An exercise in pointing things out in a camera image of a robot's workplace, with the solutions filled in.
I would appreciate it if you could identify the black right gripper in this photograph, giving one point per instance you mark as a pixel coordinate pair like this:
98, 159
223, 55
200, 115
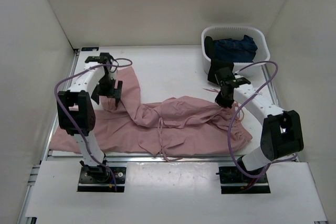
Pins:
219, 100

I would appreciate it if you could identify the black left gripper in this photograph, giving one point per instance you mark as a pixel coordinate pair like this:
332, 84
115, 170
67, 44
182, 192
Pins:
112, 92

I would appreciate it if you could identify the pink trousers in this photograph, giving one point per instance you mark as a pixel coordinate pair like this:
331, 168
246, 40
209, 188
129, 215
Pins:
174, 127

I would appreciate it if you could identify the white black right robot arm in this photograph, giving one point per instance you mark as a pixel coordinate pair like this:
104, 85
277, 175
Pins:
281, 133

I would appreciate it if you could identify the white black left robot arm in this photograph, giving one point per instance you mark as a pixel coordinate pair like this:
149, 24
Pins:
76, 113

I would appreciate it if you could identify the black garment over basin edge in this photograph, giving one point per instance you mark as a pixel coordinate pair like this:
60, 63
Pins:
218, 66

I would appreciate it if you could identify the dark blue garment in basin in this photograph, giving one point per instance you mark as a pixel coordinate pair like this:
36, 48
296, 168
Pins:
242, 50

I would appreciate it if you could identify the white plastic basin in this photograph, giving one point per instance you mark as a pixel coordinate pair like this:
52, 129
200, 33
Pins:
237, 32

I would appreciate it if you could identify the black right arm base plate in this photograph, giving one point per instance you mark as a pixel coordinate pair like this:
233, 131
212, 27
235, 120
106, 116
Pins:
234, 182

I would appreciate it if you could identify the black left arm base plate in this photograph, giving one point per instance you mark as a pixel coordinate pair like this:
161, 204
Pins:
98, 180

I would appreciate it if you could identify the aluminium table frame rail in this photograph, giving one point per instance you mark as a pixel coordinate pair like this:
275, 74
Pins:
183, 189

